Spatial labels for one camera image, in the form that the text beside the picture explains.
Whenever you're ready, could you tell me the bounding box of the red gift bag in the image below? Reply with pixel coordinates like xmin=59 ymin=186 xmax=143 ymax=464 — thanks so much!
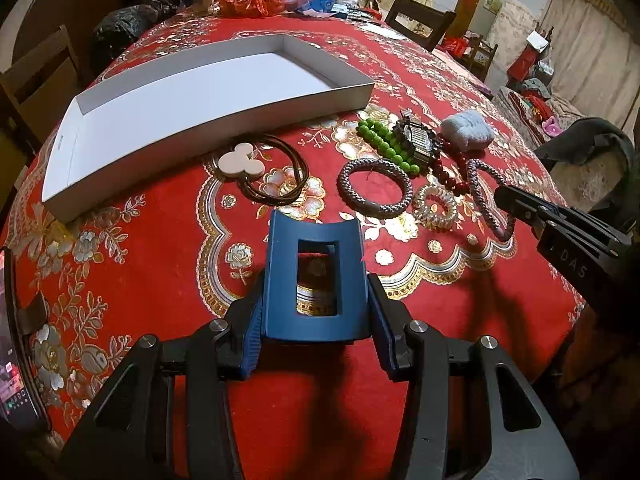
xmin=442 ymin=35 xmax=471 ymax=58

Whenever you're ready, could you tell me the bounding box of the red floral tablecloth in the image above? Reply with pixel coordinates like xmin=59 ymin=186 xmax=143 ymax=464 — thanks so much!
xmin=0 ymin=7 xmax=593 ymax=466

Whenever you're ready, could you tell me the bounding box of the green bead bracelet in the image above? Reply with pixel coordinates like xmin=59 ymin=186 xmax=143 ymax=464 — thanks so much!
xmin=356 ymin=119 xmax=421 ymax=178

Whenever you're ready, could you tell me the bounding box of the mouse-shaped brown hair tie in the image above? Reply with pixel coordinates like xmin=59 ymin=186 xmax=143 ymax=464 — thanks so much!
xmin=217 ymin=132 xmax=311 ymax=208

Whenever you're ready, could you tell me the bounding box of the black smartphone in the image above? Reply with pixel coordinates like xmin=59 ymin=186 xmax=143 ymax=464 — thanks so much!
xmin=0 ymin=247 xmax=51 ymax=433

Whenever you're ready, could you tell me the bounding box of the beige curtain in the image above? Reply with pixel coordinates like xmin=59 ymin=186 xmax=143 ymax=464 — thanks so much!
xmin=537 ymin=0 xmax=640 ymax=126

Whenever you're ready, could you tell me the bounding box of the metal wrist watch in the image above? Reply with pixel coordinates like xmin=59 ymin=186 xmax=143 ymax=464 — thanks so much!
xmin=397 ymin=116 xmax=436 ymax=163

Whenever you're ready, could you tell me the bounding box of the clear spiral hair tie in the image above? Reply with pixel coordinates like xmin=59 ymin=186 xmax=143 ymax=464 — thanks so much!
xmin=412 ymin=183 xmax=461 ymax=231

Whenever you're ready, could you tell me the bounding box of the grey braided bracelet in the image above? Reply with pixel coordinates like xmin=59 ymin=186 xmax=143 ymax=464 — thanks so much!
xmin=467 ymin=158 xmax=517 ymax=241
xmin=336 ymin=157 xmax=415 ymax=220

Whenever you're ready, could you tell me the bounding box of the grey fluffy scrunchie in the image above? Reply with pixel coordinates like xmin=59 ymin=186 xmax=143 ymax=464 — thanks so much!
xmin=441 ymin=111 xmax=495 ymax=153

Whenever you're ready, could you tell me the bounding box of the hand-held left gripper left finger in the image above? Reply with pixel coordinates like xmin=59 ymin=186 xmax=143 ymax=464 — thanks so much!
xmin=60 ymin=287 xmax=266 ymax=480

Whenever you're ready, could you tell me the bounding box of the dark red bead bracelet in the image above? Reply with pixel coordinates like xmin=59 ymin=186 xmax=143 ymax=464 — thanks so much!
xmin=430 ymin=132 xmax=473 ymax=196

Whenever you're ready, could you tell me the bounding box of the white cardboard box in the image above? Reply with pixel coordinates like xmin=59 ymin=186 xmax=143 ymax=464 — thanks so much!
xmin=41 ymin=34 xmax=376 ymax=223

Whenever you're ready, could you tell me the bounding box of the blue hair claw clip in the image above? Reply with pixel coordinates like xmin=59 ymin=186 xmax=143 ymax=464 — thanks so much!
xmin=262 ymin=209 xmax=373 ymax=345

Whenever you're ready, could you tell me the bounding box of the red cloth bag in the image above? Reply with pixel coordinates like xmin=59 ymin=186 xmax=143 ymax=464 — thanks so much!
xmin=507 ymin=45 xmax=538 ymax=81

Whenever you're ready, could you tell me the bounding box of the dark wooden chair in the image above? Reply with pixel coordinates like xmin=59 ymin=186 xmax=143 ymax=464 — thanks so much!
xmin=384 ymin=0 xmax=457 ymax=52

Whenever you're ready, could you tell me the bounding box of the brown wooden chair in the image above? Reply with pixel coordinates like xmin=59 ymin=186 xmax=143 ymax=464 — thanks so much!
xmin=467 ymin=34 xmax=499 ymax=83

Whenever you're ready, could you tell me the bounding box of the light wooden chair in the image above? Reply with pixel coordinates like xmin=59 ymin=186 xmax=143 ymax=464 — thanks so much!
xmin=0 ymin=25 xmax=83 ymax=161

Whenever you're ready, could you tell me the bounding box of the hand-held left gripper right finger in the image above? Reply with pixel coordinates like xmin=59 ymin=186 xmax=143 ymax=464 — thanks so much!
xmin=367 ymin=274 xmax=568 ymax=480

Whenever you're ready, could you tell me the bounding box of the black plastic bag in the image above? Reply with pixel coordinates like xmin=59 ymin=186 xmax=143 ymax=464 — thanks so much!
xmin=92 ymin=2 xmax=178 ymax=63

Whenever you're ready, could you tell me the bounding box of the floral covered sofa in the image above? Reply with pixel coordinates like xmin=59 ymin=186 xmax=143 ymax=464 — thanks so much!
xmin=492 ymin=85 xmax=596 ymax=146

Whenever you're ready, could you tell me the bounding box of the dark brown bead bracelet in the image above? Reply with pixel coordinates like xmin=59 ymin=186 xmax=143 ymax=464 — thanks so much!
xmin=391 ymin=122 xmax=446 ymax=173

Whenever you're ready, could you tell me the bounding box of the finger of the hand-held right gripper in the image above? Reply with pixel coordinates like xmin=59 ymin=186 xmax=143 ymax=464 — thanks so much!
xmin=494 ymin=184 xmax=627 ymax=257

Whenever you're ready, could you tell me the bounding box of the blue plastic packaging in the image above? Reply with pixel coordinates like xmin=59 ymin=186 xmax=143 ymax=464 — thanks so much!
xmin=287 ymin=0 xmax=346 ymax=16

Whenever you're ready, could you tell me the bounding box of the grey jacket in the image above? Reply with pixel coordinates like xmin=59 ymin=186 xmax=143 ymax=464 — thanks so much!
xmin=534 ymin=116 xmax=640 ymax=233

